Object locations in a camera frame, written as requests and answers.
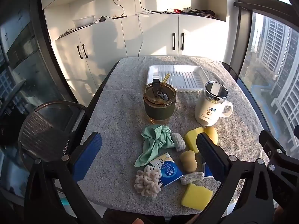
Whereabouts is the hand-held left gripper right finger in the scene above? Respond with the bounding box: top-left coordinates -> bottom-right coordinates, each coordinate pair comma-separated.
196,132 -> 275,224

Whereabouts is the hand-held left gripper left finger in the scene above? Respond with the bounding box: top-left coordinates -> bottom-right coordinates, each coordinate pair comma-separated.
24,131 -> 103,224

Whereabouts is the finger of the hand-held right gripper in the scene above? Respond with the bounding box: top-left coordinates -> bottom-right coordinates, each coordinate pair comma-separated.
259,130 -> 299,175

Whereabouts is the small blue tissue packet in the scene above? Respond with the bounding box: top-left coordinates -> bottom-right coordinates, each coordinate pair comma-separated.
202,162 -> 214,179

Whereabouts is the tan gourd-shaped sponge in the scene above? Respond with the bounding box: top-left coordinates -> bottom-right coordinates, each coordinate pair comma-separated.
179,150 -> 198,173

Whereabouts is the yellow rectangular sponge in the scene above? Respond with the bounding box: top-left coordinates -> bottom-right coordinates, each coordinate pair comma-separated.
185,126 -> 206,154
181,182 -> 213,211

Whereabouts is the grey scrubber pad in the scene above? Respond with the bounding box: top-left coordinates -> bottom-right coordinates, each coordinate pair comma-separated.
171,133 -> 186,151

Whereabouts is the large blue tissue packet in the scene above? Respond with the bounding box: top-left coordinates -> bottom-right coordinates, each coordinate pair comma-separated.
149,152 -> 184,187

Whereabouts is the green cloth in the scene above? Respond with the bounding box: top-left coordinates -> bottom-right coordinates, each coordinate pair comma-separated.
134,125 -> 176,168

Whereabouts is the cream chenille scrubber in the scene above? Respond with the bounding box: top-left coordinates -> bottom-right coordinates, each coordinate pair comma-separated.
134,165 -> 163,198

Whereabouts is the white ribbed tray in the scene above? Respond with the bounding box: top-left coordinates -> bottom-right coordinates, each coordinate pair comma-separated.
146,65 -> 211,92

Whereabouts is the white lidded mug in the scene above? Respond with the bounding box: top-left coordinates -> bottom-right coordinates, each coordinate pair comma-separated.
194,81 -> 233,126

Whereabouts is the grey towel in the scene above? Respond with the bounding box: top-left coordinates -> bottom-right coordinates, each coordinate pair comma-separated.
77,55 -> 270,215

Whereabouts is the black mesh chair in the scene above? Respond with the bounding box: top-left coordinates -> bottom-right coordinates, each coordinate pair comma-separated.
17,100 -> 88,166

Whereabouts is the glass cup green sleeve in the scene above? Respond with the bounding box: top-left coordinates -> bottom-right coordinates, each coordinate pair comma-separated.
143,82 -> 177,125

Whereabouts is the white base cabinet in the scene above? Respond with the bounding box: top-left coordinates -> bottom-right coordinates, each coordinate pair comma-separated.
50,12 -> 232,112

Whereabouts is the clear plastic bowl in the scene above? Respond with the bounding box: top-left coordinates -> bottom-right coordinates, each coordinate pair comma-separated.
72,15 -> 96,27

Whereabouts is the black window frame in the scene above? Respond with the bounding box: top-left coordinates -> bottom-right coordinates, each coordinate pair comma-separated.
230,0 -> 299,75

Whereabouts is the white cable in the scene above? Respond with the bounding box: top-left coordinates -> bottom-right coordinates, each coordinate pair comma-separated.
137,14 -> 144,57

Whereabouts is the pile of black cables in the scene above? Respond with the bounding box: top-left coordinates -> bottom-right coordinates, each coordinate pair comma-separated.
184,8 -> 216,19

